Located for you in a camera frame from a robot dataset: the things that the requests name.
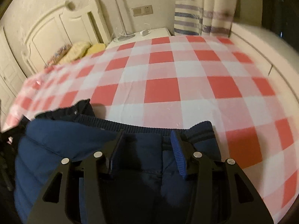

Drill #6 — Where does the navy blue padded jacket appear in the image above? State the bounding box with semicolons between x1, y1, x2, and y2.
13;100;221;223

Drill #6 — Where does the yellow pillow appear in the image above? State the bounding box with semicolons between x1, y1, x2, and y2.
85;43;106;56

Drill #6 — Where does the white bedside table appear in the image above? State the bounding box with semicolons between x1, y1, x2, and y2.
107;28;171;49

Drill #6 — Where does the white wardrobe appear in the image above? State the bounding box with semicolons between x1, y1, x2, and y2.
0;26;27;126

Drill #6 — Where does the red white checkered bed cover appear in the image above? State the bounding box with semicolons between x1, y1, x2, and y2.
2;36;298;223

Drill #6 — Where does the white desk lamp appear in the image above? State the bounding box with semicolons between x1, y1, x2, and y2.
112;0;136;41

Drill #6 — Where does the dark window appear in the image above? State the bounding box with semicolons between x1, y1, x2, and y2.
261;0;299;51

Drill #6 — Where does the wall switch and socket plate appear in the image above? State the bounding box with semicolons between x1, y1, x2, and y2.
132;5;153;17

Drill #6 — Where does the cream wooden headboard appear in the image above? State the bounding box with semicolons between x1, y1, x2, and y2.
21;0;112;74

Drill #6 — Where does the colourful patterned pillow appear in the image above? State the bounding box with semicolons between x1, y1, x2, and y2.
45;44;71;67

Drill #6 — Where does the cream pillow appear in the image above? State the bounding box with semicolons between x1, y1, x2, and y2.
58;41;91;65

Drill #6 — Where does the cream patterned curtain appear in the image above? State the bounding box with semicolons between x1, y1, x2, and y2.
174;0;238;38

